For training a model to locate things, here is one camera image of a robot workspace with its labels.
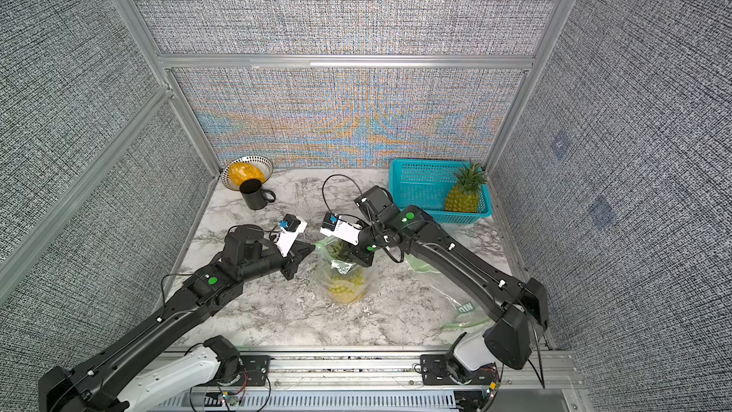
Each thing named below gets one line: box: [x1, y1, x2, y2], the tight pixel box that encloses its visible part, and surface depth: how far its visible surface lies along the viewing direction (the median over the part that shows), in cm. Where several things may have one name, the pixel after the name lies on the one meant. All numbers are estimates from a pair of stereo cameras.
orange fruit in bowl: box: [228, 162, 266, 186], surface depth 112 cm
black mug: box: [239, 178, 277, 211], surface depth 106 cm
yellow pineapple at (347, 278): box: [325, 239, 366, 305], surface depth 73 cm
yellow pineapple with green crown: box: [445, 159, 489, 213], surface depth 95 cm
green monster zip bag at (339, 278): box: [311, 235, 374, 306], surface depth 73 cm
